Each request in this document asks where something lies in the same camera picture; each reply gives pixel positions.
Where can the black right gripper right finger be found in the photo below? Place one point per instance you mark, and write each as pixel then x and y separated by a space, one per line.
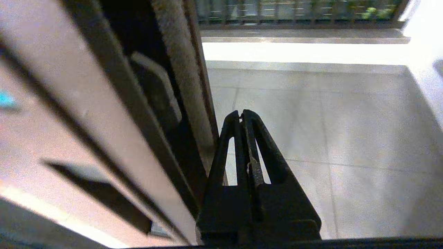
pixel 287 207

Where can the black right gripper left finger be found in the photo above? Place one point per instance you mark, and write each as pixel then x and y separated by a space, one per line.
pixel 225 207

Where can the brown-framed sliding glass door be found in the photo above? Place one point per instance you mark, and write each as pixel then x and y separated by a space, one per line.
pixel 104 121

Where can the long stone railing sill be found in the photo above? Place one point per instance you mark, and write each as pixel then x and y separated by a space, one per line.
pixel 304 36

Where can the wide dark metal balcony railing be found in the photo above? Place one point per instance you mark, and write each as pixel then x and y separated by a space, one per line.
pixel 294 14

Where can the short stone side sill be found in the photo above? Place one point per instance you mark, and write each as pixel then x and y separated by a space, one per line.
pixel 439 67

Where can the green balcony plants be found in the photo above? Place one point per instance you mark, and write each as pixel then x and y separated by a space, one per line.
pixel 377 13

